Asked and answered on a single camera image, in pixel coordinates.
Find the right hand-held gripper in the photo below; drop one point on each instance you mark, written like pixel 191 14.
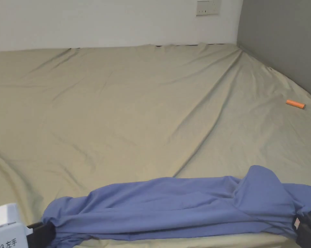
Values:
pixel 310 239

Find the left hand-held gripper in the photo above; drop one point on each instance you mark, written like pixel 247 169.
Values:
pixel 5 227

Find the blue shirt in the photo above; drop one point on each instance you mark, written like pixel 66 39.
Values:
pixel 176 204

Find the orange cylinder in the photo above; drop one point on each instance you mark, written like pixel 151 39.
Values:
pixel 295 104

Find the bed with beige sheet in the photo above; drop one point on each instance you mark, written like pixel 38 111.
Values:
pixel 124 108

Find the grey padded headboard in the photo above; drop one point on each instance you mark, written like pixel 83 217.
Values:
pixel 282 36

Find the beige wall socket panel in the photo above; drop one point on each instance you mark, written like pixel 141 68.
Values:
pixel 208 7

